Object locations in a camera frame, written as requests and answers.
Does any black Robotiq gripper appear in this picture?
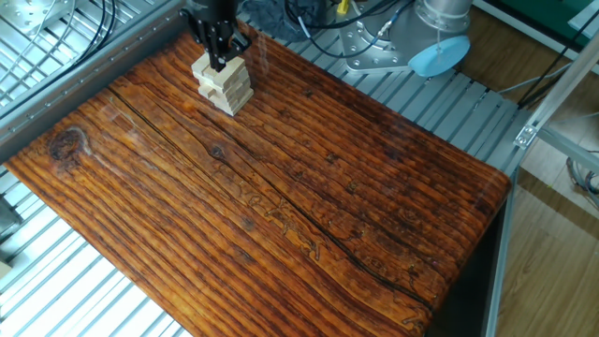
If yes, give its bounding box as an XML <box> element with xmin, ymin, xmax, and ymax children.
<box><xmin>181</xmin><ymin>0</ymin><xmax>253</xmax><ymax>72</ymax></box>

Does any wooden Jenga block tower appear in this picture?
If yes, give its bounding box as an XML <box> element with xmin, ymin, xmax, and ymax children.
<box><xmin>190</xmin><ymin>51</ymin><xmax>256</xmax><ymax>118</ymax></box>

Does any grey blue towel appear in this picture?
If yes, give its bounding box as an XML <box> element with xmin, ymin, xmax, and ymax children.
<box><xmin>241</xmin><ymin>0</ymin><xmax>331</xmax><ymax>44</ymax></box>

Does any glossy wood grain table cover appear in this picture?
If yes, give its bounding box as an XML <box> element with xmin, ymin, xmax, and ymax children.
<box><xmin>3</xmin><ymin>7</ymin><xmax>512</xmax><ymax>337</ymax></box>

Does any silver perforated mounting plate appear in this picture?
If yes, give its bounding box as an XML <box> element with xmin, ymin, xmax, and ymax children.
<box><xmin>0</xmin><ymin>0</ymin><xmax>65</xmax><ymax>37</ymax></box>

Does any aluminium table leg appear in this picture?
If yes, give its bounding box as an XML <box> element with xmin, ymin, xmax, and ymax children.
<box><xmin>481</xmin><ymin>168</ymin><xmax>520</xmax><ymax>337</ymax></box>

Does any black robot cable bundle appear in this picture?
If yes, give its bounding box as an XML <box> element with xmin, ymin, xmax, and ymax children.
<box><xmin>284</xmin><ymin>0</ymin><xmax>413</xmax><ymax>60</ymax></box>

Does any black cable pair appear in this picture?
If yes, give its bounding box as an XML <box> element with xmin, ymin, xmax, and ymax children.
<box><xmin>69</xmin><ymin>0</ymin><xmax>118</xmax><ymax>69</ymax></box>

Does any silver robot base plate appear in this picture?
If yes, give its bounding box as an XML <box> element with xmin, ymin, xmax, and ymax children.
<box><xmin>339</xmin><ymin>11</ymin><xmax>425</xmax><ymax>76</ymax></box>

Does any grey aluminium edge rail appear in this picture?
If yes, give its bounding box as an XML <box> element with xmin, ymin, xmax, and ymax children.
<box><xmin>0</xmin><ymin>0</ymin><xmax>188</xmax><ymax>163</ymax></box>

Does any black cable along post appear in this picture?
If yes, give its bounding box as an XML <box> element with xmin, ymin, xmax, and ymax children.
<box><xmin>517</xmin><ymin>21</ymin><xmax>599</xmax><ymax>110</ymax></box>

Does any aluminium frame post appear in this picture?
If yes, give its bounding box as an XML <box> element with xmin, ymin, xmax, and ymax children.
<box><xmin>513</xmin><ymin>30</ymin><xmax>599</xmax><ymax>151</ymax></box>

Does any aluminium frame crossbar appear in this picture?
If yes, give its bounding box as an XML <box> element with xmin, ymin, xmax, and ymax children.
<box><xmin>537</xmin><ymin>126</ymin><xmax>599</xmax><ymax>173</ymax></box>

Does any grey cable bundle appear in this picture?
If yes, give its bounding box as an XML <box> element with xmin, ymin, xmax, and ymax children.
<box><xmin>564</xmin><ymin>152</ymin><xmax>599</xmax><ymax>210</ymax></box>

